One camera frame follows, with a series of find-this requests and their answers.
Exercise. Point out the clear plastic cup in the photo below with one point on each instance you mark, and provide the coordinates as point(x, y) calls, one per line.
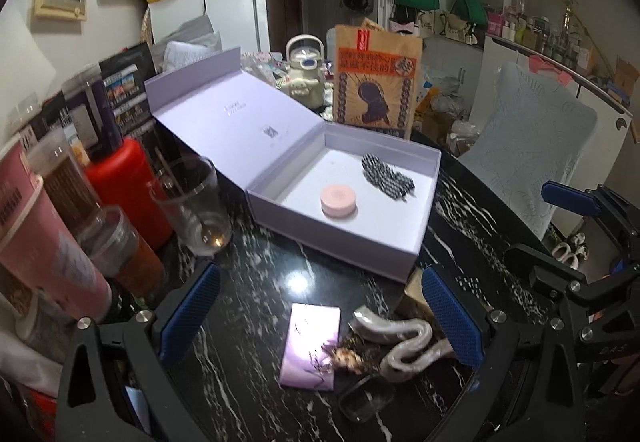
point(125, 252)

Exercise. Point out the brown cup with clear lid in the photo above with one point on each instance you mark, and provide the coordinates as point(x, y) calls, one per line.
point(65, 192)

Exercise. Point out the clear glass cup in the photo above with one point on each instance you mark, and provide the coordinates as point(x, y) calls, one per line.
point(192, 212)

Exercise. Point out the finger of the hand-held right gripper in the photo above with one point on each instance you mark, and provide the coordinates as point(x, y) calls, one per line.
point(570, 199)
point(545, 267)

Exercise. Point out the cream teapot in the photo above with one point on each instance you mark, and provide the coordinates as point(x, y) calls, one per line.
point(305, 72)

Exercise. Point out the pink round compact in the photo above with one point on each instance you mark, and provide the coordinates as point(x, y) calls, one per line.
point(339, 202)

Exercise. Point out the woven fan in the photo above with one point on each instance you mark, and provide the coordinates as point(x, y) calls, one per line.
point(145, 27)

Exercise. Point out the red canister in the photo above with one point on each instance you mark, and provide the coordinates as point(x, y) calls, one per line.
point(130, 187)

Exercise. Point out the purple rectangular palette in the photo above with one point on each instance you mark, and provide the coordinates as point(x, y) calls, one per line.
point(310, 347)

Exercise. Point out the white crumpled paper bags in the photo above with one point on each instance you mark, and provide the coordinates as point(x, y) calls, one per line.
point(190, 44)

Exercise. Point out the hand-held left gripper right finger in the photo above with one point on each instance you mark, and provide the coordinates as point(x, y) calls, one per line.
point(450, 317)

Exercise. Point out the silver swan ornament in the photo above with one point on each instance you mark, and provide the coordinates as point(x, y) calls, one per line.
point(400, 337)

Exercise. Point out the white refrigerator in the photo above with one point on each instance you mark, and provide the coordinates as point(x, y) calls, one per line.
point(215, 17)

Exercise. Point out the row of bottles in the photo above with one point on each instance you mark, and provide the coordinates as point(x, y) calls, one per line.
point(540, 34)

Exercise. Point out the lavender gift box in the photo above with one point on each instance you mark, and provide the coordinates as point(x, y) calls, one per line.
point(280, 112)

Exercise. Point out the gold brown ornament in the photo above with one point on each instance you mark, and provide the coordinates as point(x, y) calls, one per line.
point(350, 358)

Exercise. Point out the black white dotted scrunchie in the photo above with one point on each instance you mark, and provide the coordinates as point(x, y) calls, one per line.
point(385, 177)

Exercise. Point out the light blue chair cushion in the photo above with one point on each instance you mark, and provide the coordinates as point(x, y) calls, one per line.
point(530, 142)

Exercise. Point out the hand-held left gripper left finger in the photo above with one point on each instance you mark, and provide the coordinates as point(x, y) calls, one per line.
point(192, 312)

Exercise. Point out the brown printed paper bag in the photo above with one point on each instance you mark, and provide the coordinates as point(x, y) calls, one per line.
point(375, 82)

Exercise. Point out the pair of white slippers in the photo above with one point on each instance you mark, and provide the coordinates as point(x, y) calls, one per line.
point(567, 249)

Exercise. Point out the clear dark heart case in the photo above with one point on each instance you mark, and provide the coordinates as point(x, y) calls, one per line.
point(365, 399)

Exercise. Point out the black snack packets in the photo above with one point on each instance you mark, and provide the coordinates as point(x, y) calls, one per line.
point(95, 112)

